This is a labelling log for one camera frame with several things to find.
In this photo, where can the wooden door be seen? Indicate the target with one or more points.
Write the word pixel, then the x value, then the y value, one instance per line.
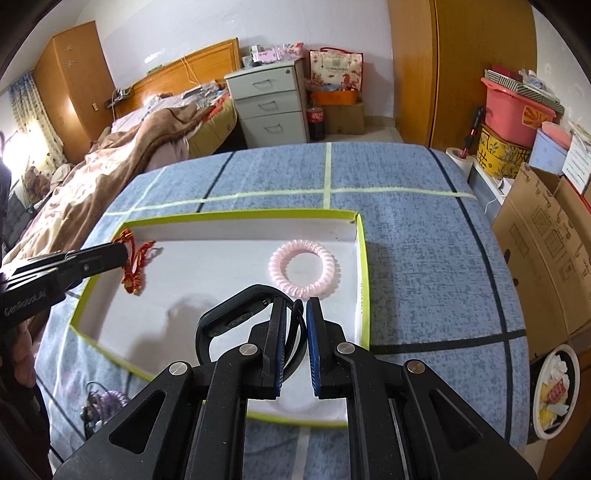
pixel 461 69

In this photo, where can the red patterned gift bag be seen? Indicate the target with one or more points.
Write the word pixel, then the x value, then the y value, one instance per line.
pixel 334 67

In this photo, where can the light blue box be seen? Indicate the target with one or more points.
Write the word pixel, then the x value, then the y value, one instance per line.
pixel 547 152

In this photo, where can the red and black tool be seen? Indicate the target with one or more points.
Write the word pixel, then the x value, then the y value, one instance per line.
pixel 472 131

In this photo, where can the small cardboard box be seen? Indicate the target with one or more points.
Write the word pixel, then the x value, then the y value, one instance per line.
pixel 344 119

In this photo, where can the pink packets on cabinet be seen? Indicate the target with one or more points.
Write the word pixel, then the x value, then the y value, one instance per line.
pixel 277 53

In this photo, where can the white paper roll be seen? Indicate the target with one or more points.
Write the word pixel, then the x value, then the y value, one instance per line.
pixel 459 164

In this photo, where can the wooden bed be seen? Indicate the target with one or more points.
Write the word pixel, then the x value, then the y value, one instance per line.
pixel 203 60

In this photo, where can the white bowl with scraps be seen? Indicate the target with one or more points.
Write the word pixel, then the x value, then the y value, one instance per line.
pixel 554 392

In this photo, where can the blue plaid tablecloth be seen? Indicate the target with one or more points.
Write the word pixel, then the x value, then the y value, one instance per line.
pixel 415 277

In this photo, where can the striped gift boxes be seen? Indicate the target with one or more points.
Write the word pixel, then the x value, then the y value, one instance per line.
pixel 531 90

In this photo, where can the yellow patterned box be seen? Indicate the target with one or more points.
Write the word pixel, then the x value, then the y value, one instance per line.
pixel 498 152

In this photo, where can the person's left hand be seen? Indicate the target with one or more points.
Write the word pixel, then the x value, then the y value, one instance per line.
pixel 21 355

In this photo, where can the pink plastic bin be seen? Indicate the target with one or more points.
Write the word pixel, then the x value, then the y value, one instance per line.
pixel 503 120

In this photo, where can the floral curtain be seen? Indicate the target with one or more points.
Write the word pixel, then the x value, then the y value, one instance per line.
pixel 41 134

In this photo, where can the black wristband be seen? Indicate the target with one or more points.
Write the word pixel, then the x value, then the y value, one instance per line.
pixel 221 314

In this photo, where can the orange box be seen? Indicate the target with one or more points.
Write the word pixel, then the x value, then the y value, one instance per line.
pixel 334 98

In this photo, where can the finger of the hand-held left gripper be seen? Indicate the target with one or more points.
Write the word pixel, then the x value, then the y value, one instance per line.
pixel 101 256

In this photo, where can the brown teddy bear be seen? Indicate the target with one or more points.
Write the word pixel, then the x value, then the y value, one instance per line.
pixel 34 180

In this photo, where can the cola bottle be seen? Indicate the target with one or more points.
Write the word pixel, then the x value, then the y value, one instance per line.
pixel 316 122

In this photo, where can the brown blanket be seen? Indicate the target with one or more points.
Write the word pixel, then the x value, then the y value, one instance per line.
pixel 138 152

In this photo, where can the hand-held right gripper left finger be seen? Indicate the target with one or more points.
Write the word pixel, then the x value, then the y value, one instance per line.
pixel 277 369

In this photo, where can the white drawer cabinet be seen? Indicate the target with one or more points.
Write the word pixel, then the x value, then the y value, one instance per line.
pixel 268 106

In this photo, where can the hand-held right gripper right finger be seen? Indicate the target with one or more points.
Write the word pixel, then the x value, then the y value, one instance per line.
pixel 314 350

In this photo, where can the large cardboard box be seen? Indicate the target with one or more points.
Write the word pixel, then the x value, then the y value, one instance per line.
pixel 540 240

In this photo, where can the wooden wardrobe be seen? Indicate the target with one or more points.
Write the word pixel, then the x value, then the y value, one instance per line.
pixel 74 83

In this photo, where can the white tray with green rim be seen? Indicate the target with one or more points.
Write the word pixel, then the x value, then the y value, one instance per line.
pixel 207 267

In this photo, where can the white printed paper box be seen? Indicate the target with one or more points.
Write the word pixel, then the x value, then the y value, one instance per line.
pixel 579 161

